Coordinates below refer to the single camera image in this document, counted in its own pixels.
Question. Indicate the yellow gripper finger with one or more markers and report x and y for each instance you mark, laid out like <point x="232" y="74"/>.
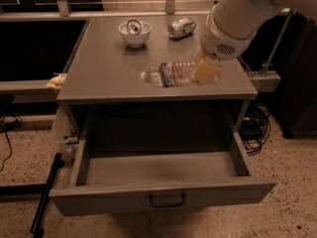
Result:
<point x="199" y="54"/>
<point x="207" y="71"/>

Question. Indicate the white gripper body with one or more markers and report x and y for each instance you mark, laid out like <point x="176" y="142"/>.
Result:
<point x="217" y="40"/>

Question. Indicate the clear plastic water bottle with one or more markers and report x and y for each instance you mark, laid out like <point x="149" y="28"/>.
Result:
<point x="170" y="73"/>

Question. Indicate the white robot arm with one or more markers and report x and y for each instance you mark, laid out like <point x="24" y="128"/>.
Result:
<point x="231" y="26"/>

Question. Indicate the open grey drawer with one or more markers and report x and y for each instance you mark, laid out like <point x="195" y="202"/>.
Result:
<point x="113" y="183"/>

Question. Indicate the silver can lying down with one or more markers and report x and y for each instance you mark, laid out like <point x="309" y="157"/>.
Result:
<point x="181" y="28"/>

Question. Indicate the white ceramic bowl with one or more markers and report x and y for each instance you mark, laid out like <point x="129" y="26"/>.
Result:
<point x="138" y="40"/>

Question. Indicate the silver can in bowl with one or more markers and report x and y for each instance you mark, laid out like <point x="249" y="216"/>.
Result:
<point x="134" y="27"/>

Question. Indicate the grey metal cabinet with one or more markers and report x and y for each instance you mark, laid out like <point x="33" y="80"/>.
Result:
<point x="129" y="116"/>

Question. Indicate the yellow crumpled cloth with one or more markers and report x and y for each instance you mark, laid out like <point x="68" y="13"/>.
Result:
<point x="56" y="82"/>

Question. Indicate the black metal stand bar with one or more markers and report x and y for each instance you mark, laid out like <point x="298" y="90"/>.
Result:
<point x="36" y="230"/>

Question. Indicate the black drawer handle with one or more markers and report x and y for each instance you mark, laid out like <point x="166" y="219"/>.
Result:
<point x="167" y="200"/>

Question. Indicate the grey metal rail frame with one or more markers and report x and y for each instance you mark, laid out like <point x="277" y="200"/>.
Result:
<point x="44" y="10"/>

